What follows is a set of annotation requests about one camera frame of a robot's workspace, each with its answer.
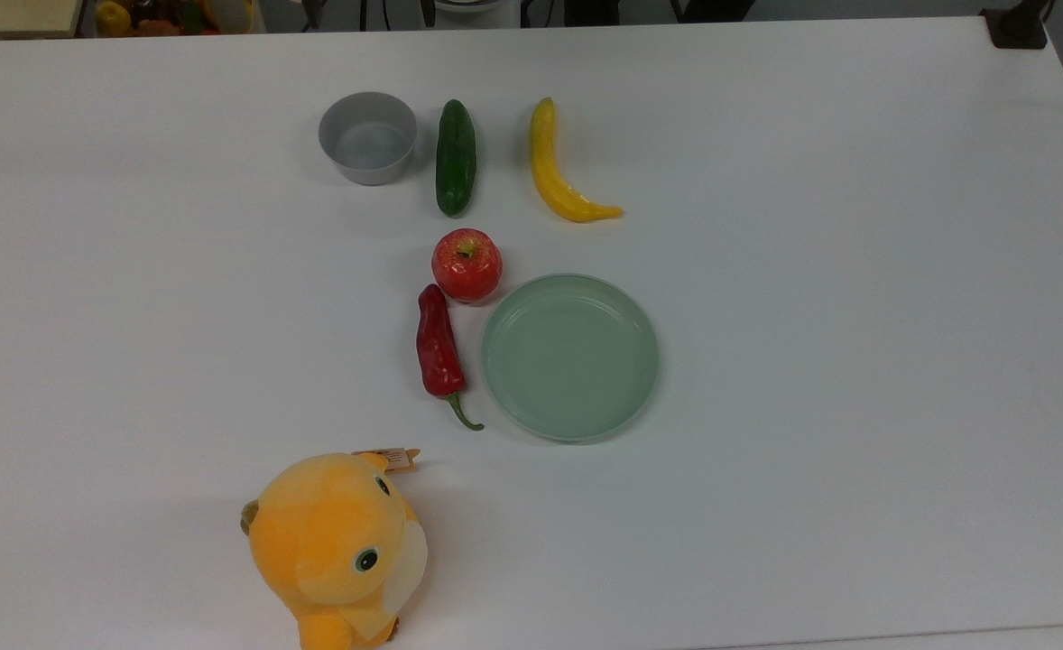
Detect paper tag of plush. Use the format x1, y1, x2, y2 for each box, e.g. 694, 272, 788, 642
351, 448, 422, 475

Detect green cucumber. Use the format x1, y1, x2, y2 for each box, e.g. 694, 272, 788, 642
435, 99, 478, 218

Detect beige board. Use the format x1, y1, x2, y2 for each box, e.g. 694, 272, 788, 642
0, 0, 83, 40

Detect small grey bowl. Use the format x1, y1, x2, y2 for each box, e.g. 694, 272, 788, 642
319, 92, 419, 187

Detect box of toy fruit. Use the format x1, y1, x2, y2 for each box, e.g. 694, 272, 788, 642
93, 0, 267, 38

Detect pale green plate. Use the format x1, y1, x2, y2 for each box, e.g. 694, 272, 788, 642
480, 274, 661, 443

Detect red apple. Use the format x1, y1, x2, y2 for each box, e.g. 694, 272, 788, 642
431, 228, 504, 303

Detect red chili pepper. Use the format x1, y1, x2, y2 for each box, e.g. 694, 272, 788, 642
416, 283, 485, 432

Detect orange plush toy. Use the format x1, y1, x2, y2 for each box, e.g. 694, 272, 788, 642
241, 452, 430, 650

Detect black stand base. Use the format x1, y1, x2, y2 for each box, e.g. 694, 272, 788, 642
981, 0, 1052, 51

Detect yellow banana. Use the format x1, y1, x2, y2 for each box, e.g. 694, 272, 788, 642
530, 97, 624, 224

